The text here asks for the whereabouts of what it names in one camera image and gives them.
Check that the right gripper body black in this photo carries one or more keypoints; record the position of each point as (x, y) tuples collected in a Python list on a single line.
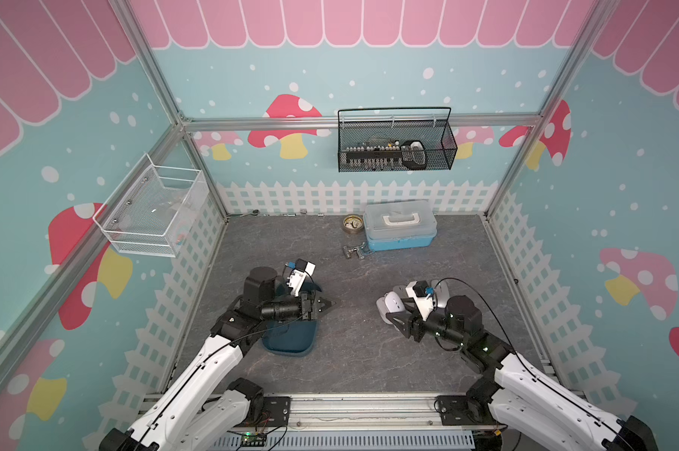
[(421, 326)]

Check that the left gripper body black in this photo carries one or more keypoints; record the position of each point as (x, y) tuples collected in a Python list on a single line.
[(306, 315)]

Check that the white mouse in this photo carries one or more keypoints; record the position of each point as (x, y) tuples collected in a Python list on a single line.
[(390, 303)]

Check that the dark teal storage box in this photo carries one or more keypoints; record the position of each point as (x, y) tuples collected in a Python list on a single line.
[(291, 339)]

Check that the silver mouse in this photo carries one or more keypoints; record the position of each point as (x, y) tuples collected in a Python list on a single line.
[(441, 293)]

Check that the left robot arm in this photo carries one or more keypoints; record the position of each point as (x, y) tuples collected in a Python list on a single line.
[(204, 361)]

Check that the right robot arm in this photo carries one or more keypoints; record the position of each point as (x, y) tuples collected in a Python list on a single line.
[(511, 390)]

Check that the blue storage case clear lid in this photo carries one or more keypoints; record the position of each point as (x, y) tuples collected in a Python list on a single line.
[(399, 225)]

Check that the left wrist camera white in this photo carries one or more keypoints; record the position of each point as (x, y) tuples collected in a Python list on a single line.
[(299, 278)]

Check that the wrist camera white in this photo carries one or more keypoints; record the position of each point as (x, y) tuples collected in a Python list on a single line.
[(423, 295), (299, 278)]

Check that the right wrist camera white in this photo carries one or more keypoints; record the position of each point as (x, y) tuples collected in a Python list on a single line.
[(423, 295)]

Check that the metal ball valve blue handle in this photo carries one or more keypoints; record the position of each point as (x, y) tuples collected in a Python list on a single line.
[(360, 251)]

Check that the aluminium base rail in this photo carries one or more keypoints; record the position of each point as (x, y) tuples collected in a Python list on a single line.
[(357, 412)]

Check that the socket set rail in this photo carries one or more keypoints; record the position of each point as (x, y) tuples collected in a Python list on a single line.
[(389, 158)]

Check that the black wire mesh basket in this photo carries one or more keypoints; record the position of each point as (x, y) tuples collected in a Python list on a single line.
[(419, 127)]

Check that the white wire basket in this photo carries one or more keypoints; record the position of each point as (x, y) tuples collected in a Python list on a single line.
[(154, 210)]

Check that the aluminium corner post left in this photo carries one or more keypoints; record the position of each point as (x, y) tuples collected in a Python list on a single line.
[(177, 131)]

